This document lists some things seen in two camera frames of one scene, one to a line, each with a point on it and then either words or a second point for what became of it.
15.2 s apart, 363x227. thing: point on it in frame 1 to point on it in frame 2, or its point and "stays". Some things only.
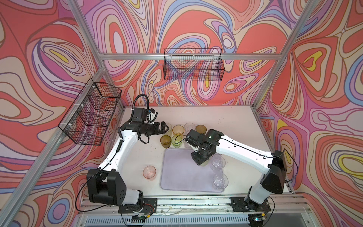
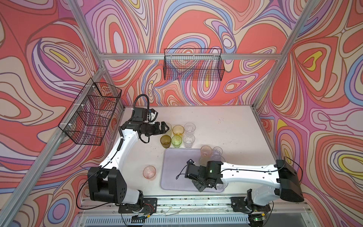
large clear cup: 220,181 stays
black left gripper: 162,131 stays
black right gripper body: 200,156 to 200,185
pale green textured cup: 204,163 stays
